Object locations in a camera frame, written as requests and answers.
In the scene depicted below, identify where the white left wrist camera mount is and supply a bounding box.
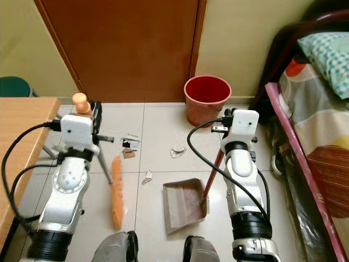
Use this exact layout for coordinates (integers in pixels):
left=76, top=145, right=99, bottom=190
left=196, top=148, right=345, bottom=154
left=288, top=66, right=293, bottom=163
left=59, top=113, right=94, bottom=152

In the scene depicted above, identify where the red plastic bucket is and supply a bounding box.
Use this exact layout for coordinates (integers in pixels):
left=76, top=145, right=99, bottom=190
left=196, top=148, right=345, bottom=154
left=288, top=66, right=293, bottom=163
left=184, top=75, right=232, bottom=128

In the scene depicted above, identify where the grey robot leg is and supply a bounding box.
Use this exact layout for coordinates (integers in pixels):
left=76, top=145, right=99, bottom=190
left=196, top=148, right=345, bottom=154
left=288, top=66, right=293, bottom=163
left=92, top=230, right=139, bottom=262
left=183, top=235, right=222, bottom=262

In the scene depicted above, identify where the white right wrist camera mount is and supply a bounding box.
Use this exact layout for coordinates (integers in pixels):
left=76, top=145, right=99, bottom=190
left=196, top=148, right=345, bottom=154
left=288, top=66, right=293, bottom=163
left=220, top=109, right=260, bottom=152

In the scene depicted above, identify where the orange bristle broom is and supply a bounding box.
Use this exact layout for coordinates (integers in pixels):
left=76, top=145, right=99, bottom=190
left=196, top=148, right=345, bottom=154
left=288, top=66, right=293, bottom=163
left=72, top=92, right=125, bottom=230

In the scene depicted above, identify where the teal checked pillow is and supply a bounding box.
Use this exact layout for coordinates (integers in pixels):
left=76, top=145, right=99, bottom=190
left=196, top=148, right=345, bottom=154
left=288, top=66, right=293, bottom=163
left=298, top=31, right=349, bottom=100

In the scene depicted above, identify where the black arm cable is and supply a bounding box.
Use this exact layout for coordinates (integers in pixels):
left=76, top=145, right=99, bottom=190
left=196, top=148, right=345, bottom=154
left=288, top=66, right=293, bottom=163
left=186, top=123, right=271, bottom=219
left=1, top=122, right=62, bottom=235

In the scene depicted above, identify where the grey dustpan with red handle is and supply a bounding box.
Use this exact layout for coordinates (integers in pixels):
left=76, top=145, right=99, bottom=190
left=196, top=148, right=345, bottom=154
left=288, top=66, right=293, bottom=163
left=163, top=148, right=225, bottom=235

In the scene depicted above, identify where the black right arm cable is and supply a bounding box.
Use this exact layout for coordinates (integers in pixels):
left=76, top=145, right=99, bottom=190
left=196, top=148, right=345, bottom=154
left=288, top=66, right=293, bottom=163
left=186, top=123, right=271, bottom=219

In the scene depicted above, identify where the grey right robot leg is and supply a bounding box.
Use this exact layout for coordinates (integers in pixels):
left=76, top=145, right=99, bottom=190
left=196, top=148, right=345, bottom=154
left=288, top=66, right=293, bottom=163
left=183, top=235, right=222, bottom=262

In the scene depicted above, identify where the dark red curved headboard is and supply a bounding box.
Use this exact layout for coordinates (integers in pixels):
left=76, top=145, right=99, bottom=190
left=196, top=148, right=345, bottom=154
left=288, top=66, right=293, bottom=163
left=250, top=0, right=349, bottom=122

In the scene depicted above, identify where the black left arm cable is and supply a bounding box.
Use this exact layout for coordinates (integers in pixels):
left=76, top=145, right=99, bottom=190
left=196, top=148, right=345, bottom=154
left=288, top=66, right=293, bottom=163
left=1, top=122, right=62, bottom=235

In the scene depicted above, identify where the crumpled white paper scrap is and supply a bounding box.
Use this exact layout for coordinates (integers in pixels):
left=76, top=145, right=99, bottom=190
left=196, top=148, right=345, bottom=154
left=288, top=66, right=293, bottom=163
left=170, top=147, right=186, bottom=159

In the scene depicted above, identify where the dark green round stool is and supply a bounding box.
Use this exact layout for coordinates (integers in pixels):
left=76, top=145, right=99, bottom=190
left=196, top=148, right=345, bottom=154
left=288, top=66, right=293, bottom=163
left=0, top=76, right=32, bottom=99

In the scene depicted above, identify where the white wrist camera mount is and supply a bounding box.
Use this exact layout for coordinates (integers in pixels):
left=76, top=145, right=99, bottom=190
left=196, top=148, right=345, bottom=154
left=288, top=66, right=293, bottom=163
left=59, top=113, right=94, bottom=152
left=220, top=109, right=260, bottom=152

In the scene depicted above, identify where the colourful patterned bed sheet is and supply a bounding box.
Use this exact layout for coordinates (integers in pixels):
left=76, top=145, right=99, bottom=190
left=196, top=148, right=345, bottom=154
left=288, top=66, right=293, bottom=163
left=278, top=57, right=349, bottom=238

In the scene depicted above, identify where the grey left robot leg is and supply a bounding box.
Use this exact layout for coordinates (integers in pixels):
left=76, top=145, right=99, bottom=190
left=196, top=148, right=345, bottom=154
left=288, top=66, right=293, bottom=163
left=92, top=230, right=139, bottom=262

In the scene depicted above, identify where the white and black paper scrap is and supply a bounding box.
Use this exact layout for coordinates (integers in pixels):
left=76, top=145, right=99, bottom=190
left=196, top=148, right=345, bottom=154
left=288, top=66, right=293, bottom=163
left=122, top=134, right=141, bottom=148

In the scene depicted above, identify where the brown wooden door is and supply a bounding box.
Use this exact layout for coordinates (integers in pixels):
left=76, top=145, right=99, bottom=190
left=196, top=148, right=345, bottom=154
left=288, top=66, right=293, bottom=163
left=34, top=0, right=207, bottom=104

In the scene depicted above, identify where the pink bed side rail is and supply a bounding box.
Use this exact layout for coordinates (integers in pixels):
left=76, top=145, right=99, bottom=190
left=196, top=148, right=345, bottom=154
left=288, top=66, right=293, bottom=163
left=265, top=81, right=349, bottom=262

